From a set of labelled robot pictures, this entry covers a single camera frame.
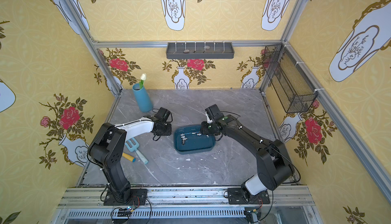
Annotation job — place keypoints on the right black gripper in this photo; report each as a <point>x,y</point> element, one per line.
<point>208,129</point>

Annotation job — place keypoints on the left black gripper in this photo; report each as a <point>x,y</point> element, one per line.
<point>165,129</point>

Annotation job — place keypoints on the teal plastic storage box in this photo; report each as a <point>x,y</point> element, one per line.
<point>190,140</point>

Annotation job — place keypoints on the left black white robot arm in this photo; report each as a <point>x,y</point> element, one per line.
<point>106,151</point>

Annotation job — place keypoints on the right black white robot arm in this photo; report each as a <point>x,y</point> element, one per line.
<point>274,166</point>

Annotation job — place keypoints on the teal blue vase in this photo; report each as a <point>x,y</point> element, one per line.
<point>142,98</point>

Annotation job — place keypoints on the light blue toy fork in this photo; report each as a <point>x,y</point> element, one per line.
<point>133,145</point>

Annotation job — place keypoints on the white tulip flower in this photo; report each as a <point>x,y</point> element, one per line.
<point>142,80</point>

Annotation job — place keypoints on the yellow handled toy tool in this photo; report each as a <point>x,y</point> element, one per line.
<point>129,157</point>

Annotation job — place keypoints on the grey wall shelf tray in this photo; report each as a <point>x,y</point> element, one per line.
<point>200,50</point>

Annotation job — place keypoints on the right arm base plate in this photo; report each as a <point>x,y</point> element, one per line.
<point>240,196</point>

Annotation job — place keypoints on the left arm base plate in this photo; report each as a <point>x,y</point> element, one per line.
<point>136,197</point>

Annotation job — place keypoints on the black wire mesh basket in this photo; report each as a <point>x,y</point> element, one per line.
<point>294,89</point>

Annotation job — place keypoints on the aluminium front rail frame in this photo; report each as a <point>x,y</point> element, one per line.
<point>186,202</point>

